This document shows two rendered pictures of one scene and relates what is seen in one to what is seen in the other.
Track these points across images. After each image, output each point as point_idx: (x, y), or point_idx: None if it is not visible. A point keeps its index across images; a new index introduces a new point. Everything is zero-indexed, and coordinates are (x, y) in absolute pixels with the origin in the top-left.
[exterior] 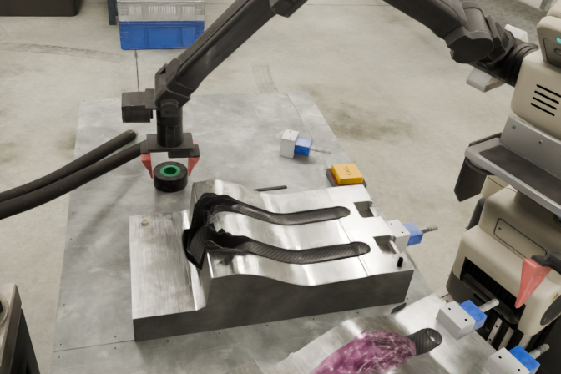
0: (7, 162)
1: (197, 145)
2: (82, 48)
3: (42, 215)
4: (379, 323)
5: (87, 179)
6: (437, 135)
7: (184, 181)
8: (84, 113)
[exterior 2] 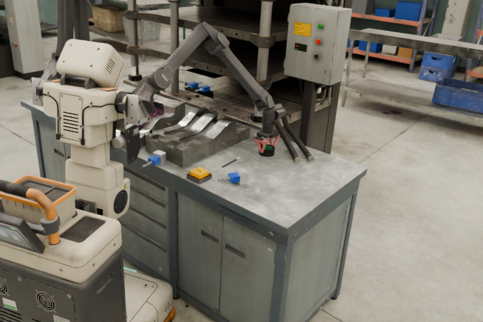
0: None
1: (260, 139)
2: None
3: (445, 311)
4: (149, 126)
5: (274, 124)
6: None
7: (259, 150)
8: (350, 162)
